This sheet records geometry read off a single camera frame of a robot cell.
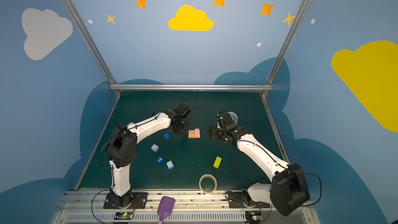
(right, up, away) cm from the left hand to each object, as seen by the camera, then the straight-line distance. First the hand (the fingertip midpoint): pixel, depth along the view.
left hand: (186, 131), depth 93 cm
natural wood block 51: (+3, -3, +3) cm, 6 cm away
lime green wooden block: (+18, -17, -6) cm, 25 cm away
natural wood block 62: (+3, -1, +5) cm, 6 cm away
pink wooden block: (+6, -2, +4) cm, 8 cm away
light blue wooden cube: (-19, -10, -3) cm, 21 cm away
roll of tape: (+11, -22, -12) cm, 27 cm away
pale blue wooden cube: (-8, -17, -9) cm, 21 cm away
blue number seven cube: (-15, -15, -7) cm, 22 cm away
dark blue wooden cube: (-13, -4, +2) cm, 14 cm away
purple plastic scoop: (-8, -33, -21) cm, 40 cm away
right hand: (+16, +2, -8) cm, 18 cm away
